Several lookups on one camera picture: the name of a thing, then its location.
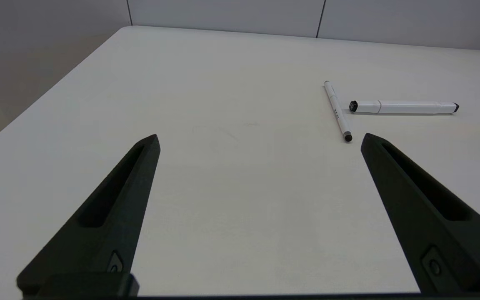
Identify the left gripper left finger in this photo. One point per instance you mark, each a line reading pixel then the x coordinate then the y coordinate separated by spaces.
pixel 123 200

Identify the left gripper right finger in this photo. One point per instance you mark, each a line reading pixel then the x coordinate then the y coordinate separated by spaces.
pixel 427 221

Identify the thin white pen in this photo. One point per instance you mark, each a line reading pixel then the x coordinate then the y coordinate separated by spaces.
pixel 336 109

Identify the thick white marker black caps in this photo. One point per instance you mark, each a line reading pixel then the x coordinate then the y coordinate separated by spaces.
pixel 406 107

